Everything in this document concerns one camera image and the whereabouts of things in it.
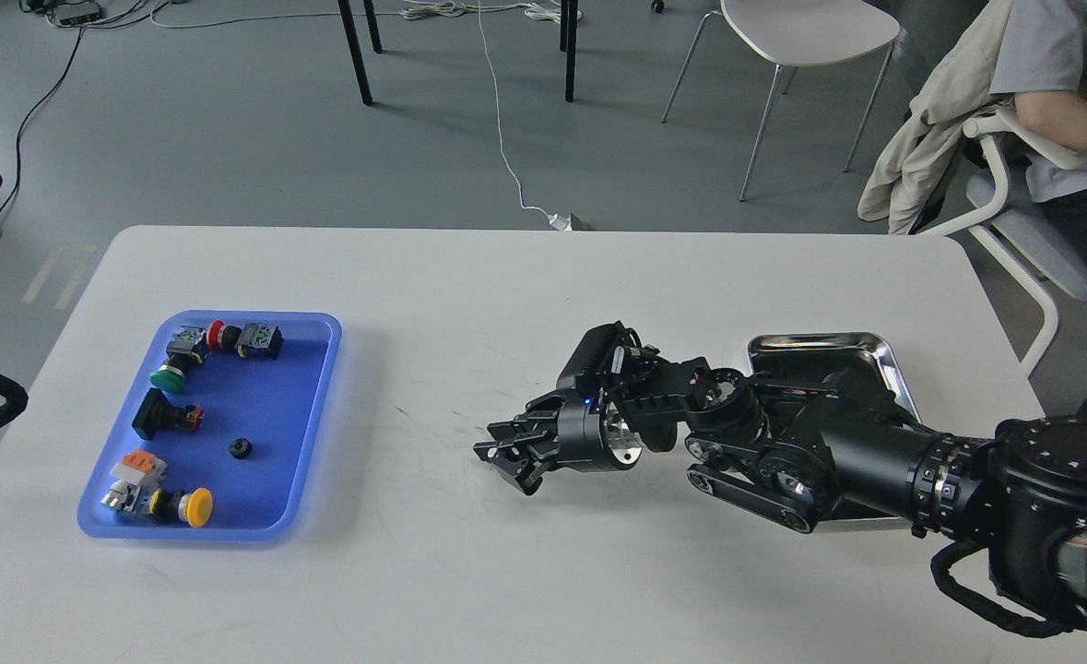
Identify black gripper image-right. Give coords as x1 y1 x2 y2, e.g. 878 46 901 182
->
473 390 644 494

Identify silver metal tray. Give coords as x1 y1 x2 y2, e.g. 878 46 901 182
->
747 331 921 534

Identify white cable on floor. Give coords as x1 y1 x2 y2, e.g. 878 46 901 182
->
151 0 585 222

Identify green push button switch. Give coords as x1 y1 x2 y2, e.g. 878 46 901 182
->
148 352 205 394

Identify black green contact block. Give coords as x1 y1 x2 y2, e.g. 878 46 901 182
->
232 323 283 361

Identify black cable on floor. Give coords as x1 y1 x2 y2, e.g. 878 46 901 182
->
0 0 107 222

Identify black table legs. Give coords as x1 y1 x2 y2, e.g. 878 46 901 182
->
337 0 580 107

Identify white office chair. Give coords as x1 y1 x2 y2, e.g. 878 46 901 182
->
924 104 1087 374

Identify yellow mushroom push button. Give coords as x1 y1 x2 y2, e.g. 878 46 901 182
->
100 488 214 530

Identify white power adapter on floor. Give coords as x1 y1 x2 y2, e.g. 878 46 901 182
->
549 213 591 231

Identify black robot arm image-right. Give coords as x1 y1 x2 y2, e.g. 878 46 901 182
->
473 348 1087 637

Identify blue plastic tray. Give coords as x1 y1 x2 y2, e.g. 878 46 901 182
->
77 310 342 542

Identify orange white contact block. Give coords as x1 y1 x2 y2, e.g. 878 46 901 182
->
110 449 168 489

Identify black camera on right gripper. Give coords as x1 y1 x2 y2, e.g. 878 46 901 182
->
555 321 640 397

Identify red emergency stop button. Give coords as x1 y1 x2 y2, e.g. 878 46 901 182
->
165 320 242 359

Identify white chair with metal legs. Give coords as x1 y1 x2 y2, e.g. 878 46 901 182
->
660 1 902 202

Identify small black gear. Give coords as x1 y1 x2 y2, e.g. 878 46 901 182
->
228 437 254 459

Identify beige jacket on chair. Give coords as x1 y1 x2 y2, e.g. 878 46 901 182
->
857 1 1012 234

